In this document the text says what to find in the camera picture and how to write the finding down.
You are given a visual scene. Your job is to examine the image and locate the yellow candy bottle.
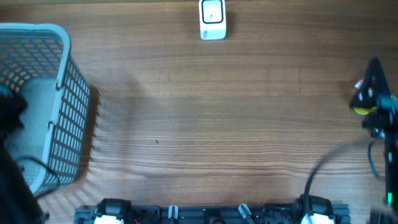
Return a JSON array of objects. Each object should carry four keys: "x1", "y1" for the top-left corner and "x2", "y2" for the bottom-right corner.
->
[{"x1": 353, "y1": 107, "x2": 377, "y2": 116}]

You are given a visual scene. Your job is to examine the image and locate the grey plastic mesh basket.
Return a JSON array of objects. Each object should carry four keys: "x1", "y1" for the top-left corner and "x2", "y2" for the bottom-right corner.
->
[{"x1": 1, "y1": 23, "x2": 91, "y2": 194}]

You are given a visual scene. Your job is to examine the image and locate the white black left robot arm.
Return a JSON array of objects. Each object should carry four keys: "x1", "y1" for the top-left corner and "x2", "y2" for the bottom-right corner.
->
[{"x1": 1, "y1": 86, "x2": 48, "y2": 224}]

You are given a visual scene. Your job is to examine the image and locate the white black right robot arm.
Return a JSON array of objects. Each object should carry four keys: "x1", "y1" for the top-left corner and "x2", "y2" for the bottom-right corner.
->
[{"x1": 349, "y1": 57, "x2": 397, "y2": 224}]

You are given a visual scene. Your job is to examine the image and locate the white barcode scanner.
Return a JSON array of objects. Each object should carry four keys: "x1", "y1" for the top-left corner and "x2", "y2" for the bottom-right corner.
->
[{"x1": 198, "y1": 0, "x2": 226, "y2": 40}]

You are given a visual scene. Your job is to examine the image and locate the red white snack box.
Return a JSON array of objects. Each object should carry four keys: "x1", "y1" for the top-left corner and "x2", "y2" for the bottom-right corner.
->
[{"x1": 354, "y1": 79, "x2": 364, "y2": 90}]

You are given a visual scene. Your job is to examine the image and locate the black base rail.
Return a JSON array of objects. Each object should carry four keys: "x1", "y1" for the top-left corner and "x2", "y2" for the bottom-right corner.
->
[{"x1": 73, "y1": 195, "x2": 351, "y2": 224}]

